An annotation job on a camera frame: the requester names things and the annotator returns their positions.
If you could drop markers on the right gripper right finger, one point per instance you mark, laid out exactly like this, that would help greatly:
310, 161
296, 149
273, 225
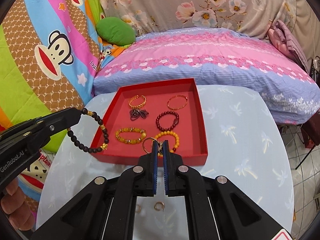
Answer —
174, 185

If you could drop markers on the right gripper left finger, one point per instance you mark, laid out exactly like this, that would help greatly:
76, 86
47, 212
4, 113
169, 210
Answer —
147, 184

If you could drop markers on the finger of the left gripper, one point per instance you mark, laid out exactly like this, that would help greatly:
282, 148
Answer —
57, 122

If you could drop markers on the gold hoop earring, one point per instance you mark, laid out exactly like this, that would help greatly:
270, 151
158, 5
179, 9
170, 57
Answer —
138, 208
159, 206

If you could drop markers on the left hand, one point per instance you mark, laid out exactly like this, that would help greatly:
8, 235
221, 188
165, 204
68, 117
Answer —
14, 205

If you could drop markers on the red shallow box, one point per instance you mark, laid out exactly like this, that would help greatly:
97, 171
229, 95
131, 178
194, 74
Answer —
138, 114

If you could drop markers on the thin gold bangle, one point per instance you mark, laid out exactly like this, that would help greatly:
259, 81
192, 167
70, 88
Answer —
177, 102

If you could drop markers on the colourful monkey cartoon blanket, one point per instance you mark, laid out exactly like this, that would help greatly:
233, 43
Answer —
50, 55

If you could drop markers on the green cushion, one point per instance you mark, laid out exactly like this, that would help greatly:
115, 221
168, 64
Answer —
115, 31

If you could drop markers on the pink blue floral pillow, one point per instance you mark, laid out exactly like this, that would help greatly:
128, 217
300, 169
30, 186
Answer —
216, 57

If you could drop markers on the pink quilted garment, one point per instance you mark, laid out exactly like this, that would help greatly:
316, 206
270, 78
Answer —
283, 40

